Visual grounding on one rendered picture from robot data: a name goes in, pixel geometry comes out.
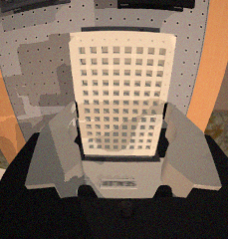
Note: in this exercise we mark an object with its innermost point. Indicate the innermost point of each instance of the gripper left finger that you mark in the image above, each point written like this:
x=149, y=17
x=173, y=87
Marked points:
x=48, y=167

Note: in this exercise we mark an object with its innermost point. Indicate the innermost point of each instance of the grey rectangular base plate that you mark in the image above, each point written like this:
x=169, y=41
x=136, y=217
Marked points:
x=35, y=59

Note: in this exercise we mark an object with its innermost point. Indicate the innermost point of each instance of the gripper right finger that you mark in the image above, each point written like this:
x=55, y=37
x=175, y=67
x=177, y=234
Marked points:
x=194, y=166

